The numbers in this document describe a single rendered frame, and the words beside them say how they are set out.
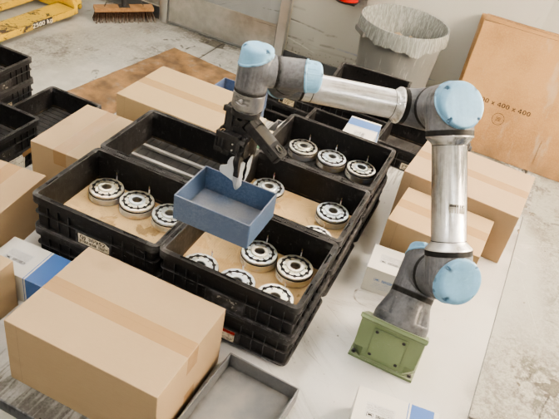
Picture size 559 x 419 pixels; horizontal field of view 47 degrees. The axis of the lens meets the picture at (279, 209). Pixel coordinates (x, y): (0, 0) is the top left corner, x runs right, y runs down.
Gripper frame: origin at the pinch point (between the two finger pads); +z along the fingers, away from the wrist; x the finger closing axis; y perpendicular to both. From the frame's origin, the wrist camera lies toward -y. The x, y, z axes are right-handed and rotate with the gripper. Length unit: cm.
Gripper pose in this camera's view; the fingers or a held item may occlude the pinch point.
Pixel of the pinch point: (239, 184)
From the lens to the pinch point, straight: 161.1
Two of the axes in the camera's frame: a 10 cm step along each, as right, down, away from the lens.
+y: -8.8, -3.8, 2.8
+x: -4.3, 4.0, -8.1
